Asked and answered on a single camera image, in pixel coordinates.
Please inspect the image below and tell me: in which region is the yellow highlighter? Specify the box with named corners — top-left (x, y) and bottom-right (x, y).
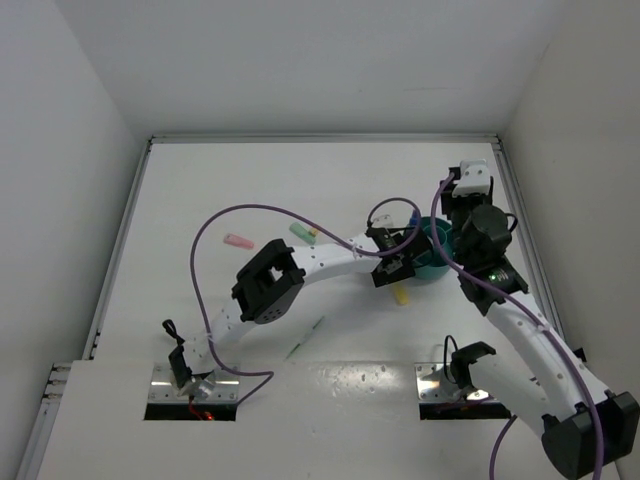
top-left (391, 285), bottom-right (409, 306)

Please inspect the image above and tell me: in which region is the blue correction tape pen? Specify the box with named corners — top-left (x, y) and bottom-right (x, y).
top-left (408, 211), bottom-right (421, 227)

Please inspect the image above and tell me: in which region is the green highlighter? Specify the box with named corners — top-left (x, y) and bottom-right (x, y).
top-left (289, 222), bottom-right (316, 245)

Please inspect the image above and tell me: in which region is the pink highlighter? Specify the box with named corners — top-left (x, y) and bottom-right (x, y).
top-left (223, 233), bottom-right (255, 250)

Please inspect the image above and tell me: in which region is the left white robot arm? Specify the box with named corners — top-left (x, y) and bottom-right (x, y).
top-left (162, 227), bottom-right (433, 397)

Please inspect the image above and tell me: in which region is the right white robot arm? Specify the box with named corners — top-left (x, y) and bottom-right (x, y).
top-left (431, 162), bottom-right (639, 479)

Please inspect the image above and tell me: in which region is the teal round divided container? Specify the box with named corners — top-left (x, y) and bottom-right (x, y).
top-left (413, 216), bottom-right (452, 282)

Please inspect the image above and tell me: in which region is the green pen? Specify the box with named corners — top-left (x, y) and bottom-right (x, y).
top-left (284, 316), bottom-right (325, 361)

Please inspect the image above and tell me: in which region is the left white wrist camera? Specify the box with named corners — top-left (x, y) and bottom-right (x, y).
top-left (371, 214), bottom-right (394, 229)

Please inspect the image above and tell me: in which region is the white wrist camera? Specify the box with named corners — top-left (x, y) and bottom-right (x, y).
top-left (371, 214), bottom-right (394, 229)
top-left (452, 159), bottom-right (492, 198)

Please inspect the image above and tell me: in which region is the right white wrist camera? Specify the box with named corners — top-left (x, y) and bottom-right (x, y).
top-left (452, 159), bottom-right (492, 198)

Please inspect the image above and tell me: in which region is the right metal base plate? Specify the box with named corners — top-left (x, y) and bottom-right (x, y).
top-left (414, 362), bottom-right (494, 404)

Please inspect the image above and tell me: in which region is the metal base plate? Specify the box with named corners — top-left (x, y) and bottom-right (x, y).
top-left (148, 364), bottom-right (240, 405)
top-left (414, 362), bottom-right (494, 404)

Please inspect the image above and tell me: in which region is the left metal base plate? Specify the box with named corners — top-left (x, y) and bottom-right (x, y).
top-left (148, 364), bottom-right (240, 405)

